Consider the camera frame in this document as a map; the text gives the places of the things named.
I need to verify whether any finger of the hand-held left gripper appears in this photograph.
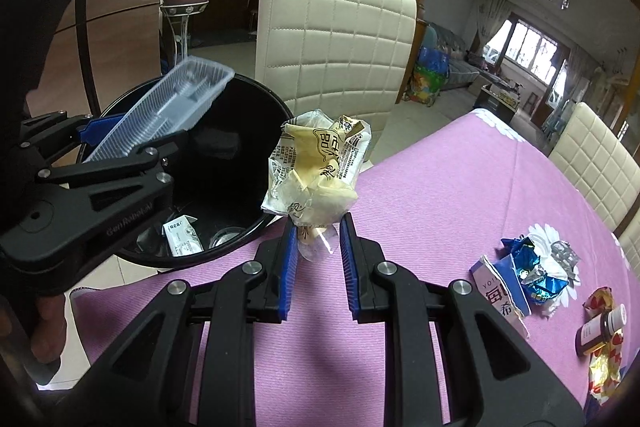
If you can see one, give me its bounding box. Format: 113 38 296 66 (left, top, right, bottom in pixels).
20 110 131 168
35 128 189 192

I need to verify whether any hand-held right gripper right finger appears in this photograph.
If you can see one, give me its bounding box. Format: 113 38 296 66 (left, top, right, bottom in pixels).
338 212 587 427

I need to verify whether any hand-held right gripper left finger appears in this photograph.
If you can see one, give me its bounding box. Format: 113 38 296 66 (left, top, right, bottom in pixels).
62 222 301 427

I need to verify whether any clear plastic tray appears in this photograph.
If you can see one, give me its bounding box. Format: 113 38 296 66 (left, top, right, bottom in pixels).
82 56 236 164

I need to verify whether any black trash bin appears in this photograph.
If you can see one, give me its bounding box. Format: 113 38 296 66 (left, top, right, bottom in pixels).
82 75 297 269

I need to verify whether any cream food wrapper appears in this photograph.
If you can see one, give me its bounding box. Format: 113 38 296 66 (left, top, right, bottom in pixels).
261 109 373 264

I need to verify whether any red and gold wrapper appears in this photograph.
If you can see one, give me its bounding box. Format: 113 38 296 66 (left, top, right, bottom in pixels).
582 287 626 405

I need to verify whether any person's left hand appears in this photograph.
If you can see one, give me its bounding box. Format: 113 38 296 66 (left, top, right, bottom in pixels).
29 294 69 364

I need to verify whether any small white packet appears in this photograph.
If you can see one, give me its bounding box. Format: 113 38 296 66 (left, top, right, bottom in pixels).
162 214 205 258

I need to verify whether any pink flower print tablecloth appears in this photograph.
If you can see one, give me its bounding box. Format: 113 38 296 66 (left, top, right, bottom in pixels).
70 107 640 427

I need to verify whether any white metal basin stand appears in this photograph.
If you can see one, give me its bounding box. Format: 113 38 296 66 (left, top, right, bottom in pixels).
160 2 211 68

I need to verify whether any torn white paper carton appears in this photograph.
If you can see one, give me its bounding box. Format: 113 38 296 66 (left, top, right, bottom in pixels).
470 254 531 340

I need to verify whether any blue foil wrapper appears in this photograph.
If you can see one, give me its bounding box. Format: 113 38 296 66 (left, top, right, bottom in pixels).
500 234 569 306

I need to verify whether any colourful printed bag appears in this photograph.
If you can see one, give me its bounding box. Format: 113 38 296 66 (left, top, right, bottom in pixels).
404 47 451 108

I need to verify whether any dark coffee table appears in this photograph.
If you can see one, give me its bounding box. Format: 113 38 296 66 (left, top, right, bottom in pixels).
470 82 523 122

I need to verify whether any cream quilted leather chair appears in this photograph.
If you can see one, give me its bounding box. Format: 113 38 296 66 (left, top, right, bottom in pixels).
547 102 640 228
617 212 640 268
254 0 418 168

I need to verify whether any grey sofa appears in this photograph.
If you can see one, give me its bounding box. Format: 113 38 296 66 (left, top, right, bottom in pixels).
425 22 493 92

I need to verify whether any brown bottle with white cap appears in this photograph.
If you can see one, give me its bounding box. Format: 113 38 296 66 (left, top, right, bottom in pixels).
575 304 628 356

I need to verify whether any living room window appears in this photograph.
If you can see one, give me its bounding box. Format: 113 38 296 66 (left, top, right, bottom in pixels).
487 19 571 82

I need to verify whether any pale flowered curtain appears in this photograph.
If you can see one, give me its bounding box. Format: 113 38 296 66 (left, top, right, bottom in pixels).
472 0 513 52

